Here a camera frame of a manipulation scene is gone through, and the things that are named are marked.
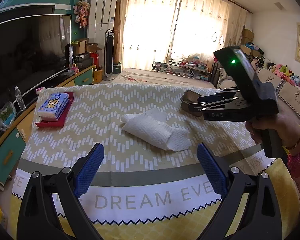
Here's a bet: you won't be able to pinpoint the brown plastic tray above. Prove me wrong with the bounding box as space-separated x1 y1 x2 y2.
181 90 203 117

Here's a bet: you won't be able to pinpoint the person's right hand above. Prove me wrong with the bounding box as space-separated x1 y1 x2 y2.
245 113 300 156

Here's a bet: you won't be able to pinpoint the beige sofa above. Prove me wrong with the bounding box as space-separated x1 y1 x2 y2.
214 65 300 131

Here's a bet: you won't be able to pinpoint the teal tv cabinet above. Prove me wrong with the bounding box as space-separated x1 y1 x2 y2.
0 64 97 192

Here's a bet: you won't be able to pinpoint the white paper towel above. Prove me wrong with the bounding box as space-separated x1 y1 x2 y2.
121 108 191 152

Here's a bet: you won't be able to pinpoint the patterned beige tablecloth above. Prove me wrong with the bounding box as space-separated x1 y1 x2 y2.
10 83 273 226

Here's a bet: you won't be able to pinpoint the red tray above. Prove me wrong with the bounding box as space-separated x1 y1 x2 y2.
35 92 74 128

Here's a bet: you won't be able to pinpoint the blue tissue pack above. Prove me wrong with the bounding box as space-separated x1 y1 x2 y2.
37 93 69 121

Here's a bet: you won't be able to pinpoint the cream window curtains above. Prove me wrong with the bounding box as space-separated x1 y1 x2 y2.
117 0 248 70

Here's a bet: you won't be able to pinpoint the clear water bottle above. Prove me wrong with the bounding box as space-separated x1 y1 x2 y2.
14 86 26 111

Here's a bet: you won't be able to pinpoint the black tower fan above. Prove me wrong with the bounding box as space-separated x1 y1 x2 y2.
104 29 114 80

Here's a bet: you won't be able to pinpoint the white air conditioner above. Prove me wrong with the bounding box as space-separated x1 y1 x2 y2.
87 0 117 49

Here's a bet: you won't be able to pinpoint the black television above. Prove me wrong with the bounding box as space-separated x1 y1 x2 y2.
0 14 71 109

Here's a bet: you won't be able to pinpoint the pink artificial flowers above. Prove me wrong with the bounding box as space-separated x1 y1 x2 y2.
72 0 90 28

